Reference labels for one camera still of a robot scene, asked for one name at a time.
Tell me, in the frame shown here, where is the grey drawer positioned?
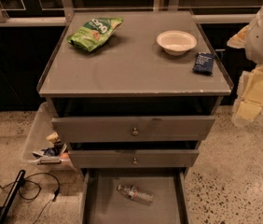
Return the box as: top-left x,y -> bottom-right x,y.
52,116 -> 215,143
69,149 -> 199,168
80,168 -> 192,224

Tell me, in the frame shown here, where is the white paper bowl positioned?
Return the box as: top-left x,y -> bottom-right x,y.
157,30 -> 197,56

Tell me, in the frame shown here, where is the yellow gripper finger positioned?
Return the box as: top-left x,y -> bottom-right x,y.
232,65 -> 263,126
227,26 -> 248,49

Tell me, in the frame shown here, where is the grey drawer cabinet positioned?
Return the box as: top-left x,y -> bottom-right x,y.
36,10 -> 234,224

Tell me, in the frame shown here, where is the grey bottom drawer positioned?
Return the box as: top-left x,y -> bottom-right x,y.
80,168 -> 192,224

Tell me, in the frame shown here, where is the dark blue snack packet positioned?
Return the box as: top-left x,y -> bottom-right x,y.
192,52 -> 215,76

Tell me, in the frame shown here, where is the brass top drawer knob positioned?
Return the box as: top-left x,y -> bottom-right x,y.
131,128 -> 139,136

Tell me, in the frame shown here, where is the green chip bag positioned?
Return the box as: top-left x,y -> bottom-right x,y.
67,17 -> 123,52

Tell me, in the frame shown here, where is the clear plastic water bottle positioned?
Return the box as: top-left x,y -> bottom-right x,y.
117,185 -> 155,205

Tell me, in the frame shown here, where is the grey middle drawer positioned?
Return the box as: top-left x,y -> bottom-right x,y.
69,149 -> 199,168

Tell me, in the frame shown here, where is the black flat device on floor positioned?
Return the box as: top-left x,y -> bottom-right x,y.
0,170 -> 25,224

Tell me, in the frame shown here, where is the black cable on floor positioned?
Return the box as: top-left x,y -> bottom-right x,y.
0,162 -> 62,224

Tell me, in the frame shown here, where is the grey top drawer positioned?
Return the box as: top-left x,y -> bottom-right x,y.
52,116 -> 215,143

